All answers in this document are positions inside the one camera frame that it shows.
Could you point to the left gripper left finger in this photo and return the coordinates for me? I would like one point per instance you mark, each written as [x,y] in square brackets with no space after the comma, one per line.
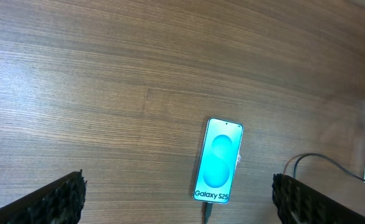
[61,201]

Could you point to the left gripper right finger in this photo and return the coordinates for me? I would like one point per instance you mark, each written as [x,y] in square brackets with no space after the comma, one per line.
[299,203]

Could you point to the turquoise screen Galaxy smartphone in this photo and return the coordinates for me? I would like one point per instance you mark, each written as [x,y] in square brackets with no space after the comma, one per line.
[218,161]

